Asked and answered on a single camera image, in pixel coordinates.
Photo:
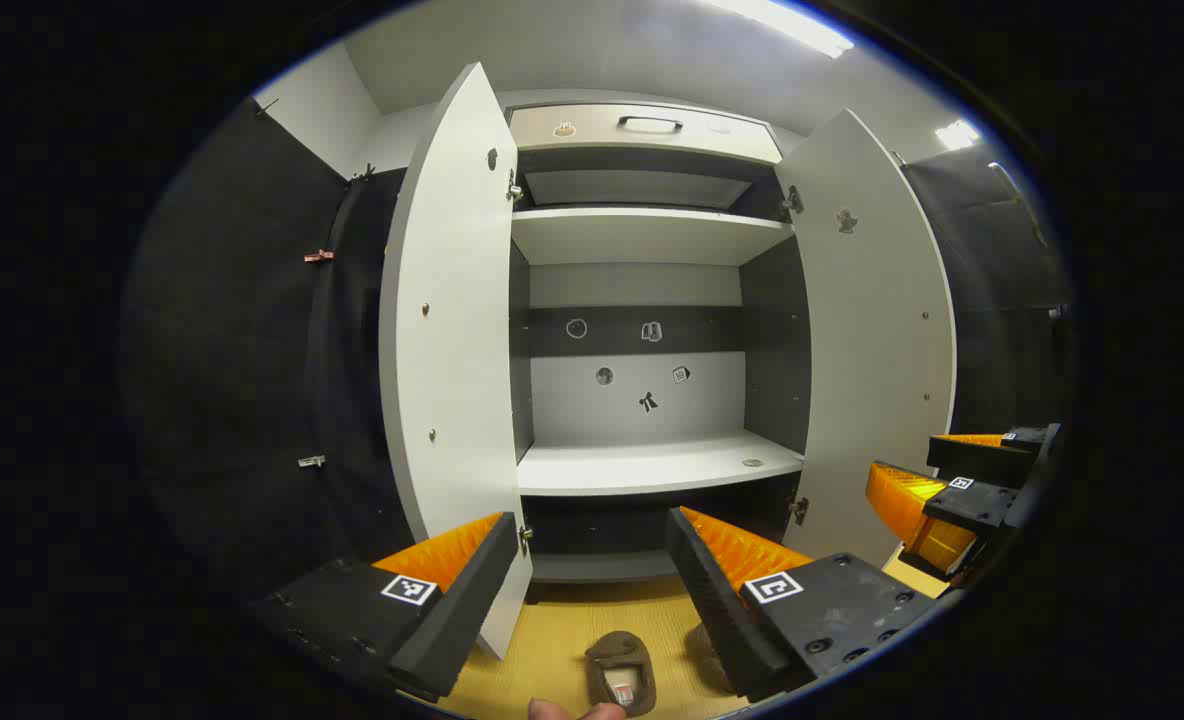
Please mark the pink clip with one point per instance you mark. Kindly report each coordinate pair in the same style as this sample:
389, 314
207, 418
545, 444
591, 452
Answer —
318, 256

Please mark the white cabinet door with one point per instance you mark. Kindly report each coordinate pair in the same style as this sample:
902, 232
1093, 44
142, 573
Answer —
452, 350
877, 380

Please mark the small ceiling light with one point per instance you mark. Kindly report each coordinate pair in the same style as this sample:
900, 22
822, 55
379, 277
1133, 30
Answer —
957, 134

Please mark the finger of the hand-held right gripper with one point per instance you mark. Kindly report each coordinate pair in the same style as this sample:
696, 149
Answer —
967, 505
982, 462

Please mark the grey shoe cabinet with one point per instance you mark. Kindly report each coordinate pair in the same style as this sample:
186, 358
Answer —
642, 465

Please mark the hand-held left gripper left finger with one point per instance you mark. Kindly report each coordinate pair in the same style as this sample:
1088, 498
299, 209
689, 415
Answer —
472, 600

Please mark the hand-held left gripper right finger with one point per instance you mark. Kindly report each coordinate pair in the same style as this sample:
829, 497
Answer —
712, 610

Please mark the brown fuzzy shoe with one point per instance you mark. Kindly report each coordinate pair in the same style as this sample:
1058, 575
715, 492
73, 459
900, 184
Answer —
620, 665

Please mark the black backdrop cloth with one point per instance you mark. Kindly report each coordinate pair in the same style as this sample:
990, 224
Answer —
242, 380
1002, 300

